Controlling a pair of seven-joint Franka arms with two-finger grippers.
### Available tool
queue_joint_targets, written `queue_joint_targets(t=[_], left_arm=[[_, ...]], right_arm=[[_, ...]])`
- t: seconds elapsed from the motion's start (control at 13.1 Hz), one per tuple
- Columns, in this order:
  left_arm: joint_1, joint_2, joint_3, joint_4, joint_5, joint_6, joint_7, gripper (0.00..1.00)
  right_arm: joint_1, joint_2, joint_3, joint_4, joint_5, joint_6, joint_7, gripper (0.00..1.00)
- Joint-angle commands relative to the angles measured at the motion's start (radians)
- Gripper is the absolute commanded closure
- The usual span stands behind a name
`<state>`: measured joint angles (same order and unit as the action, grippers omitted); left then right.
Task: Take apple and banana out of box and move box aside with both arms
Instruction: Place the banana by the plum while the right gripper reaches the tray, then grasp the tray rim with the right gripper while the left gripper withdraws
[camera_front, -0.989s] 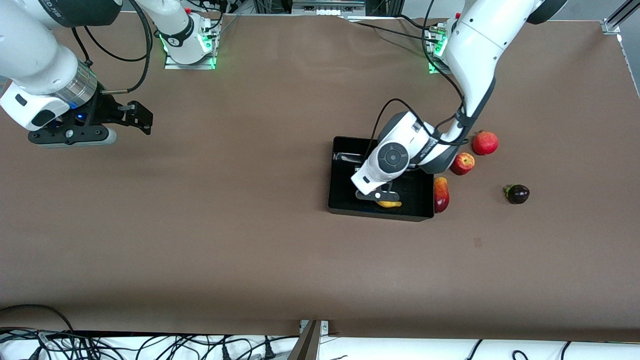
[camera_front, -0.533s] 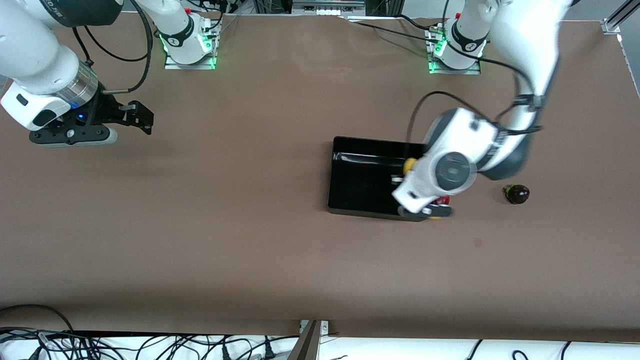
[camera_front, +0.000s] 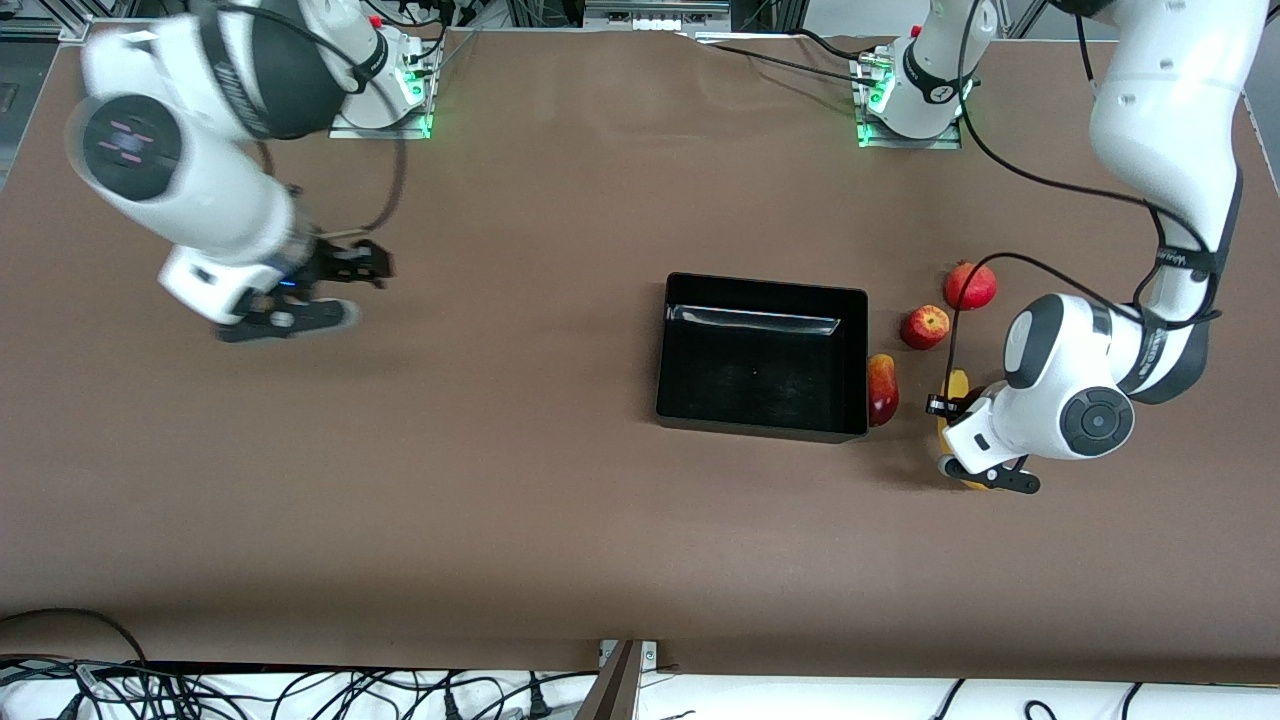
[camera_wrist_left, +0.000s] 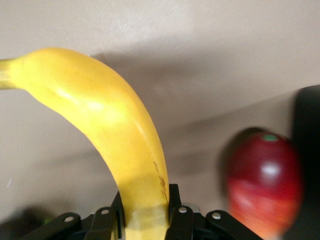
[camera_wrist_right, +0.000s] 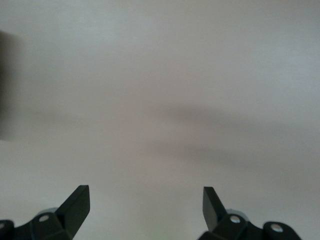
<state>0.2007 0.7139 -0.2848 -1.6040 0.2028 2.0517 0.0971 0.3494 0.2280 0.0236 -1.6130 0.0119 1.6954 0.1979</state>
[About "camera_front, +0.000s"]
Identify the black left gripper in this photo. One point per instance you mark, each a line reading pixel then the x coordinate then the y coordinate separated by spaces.
pixel 965 405

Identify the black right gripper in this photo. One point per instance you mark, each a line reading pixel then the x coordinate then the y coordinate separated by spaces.
pixel 333 263

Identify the yellow banana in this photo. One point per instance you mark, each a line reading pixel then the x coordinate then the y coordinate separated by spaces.
pixel 957 383

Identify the red yellow apple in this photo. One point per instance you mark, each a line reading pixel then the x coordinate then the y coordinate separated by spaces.
pixel 926 327

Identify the black plastic box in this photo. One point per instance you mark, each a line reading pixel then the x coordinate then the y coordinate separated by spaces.
pixel 760 380

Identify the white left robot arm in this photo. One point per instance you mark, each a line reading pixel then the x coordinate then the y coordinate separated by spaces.
pixel 1160 120

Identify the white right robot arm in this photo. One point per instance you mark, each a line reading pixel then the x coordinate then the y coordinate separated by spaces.
pixel 190 190

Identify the red yellow mango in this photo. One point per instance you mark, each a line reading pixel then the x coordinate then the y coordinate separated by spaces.
pixel 882 392

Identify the red pomegranate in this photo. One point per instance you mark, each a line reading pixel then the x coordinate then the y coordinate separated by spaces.
pixel 970 286

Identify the dark grey beam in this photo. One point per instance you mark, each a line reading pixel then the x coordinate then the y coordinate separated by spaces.
pixel 612 695

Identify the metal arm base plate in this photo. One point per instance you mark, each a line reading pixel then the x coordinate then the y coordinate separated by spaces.
pixel 390 131
pixel 910 143

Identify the small metal bracket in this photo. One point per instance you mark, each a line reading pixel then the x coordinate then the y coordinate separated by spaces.
pixel 648 655

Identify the metal frame structure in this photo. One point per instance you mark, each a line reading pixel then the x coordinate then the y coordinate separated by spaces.
pixel 655 10

